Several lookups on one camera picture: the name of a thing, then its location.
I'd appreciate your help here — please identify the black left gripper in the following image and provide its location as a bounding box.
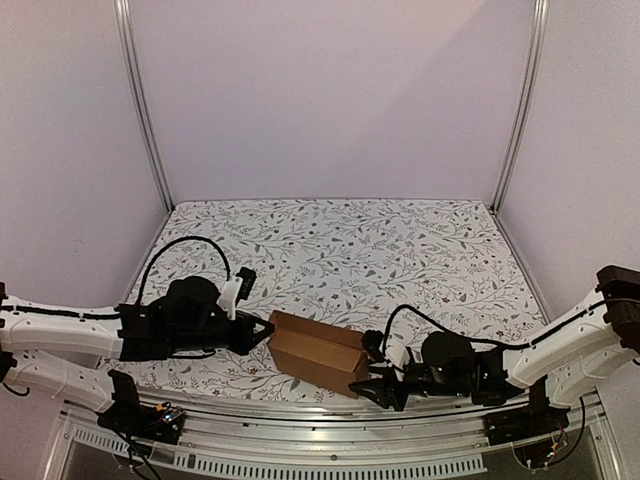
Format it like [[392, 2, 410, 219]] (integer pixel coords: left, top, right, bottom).
[[170, 312, 275, 358]]

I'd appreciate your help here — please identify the brown cardboard box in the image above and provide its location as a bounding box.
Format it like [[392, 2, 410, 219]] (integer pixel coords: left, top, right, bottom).
[[268, 310, 370, 399]]

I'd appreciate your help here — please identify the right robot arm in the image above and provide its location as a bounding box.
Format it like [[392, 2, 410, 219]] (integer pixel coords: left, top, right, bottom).
[[349, 265, 639, 436]]

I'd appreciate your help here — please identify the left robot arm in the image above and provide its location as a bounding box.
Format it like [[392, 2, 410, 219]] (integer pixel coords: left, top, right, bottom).
[[1, 276, 275, 434]]

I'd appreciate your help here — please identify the floral patterned table mat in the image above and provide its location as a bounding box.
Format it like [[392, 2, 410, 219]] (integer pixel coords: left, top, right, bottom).
[[94, 198, 569, 404]]

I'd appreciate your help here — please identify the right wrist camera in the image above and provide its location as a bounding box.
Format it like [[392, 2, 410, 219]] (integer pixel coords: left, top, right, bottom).
[[361, 330, 415, 374]]

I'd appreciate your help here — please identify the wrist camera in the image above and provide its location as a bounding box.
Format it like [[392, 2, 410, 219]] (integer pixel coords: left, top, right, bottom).
[[361, 330, 415, 374], [217, 267, 257, 321]]

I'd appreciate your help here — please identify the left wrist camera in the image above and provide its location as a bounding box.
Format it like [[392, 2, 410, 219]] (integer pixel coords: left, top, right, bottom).
[[217, 267, 257, 321]]

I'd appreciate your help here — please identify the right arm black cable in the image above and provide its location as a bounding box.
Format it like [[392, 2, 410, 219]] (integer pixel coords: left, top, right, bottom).
[[382, 304, 640, 351]]

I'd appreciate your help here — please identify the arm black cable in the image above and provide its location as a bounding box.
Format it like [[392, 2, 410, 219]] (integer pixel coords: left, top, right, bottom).
[[382, 304, 640, 351], [137, 237, 234, 306]]

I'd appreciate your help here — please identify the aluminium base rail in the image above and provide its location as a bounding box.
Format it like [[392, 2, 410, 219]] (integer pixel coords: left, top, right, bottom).
[[44, 388, 628, 479]]

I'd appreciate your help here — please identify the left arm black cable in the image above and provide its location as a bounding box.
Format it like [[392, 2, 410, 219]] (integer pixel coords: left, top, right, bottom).
[[137, 237, 234, 306]]

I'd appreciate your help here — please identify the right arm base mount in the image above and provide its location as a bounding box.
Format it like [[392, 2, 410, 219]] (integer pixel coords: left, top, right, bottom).
[[483, 376, 570, 446]]

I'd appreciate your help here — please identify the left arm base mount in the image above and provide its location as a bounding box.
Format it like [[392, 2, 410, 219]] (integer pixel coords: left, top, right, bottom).
[[97, 370, 186, 445]]

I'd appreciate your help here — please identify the left aluminium frame post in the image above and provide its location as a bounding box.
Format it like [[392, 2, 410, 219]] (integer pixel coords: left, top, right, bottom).
[[114, 0, 175, 213]]

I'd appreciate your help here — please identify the aluminium frame post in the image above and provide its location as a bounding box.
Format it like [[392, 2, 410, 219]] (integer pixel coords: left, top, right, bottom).
[[490, 0, 549, 216], [114, 0, 175, 213]]

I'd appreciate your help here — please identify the right aluminium frame post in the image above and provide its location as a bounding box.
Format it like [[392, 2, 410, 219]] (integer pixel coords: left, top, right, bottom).
[[490, 0, 549, 216]]

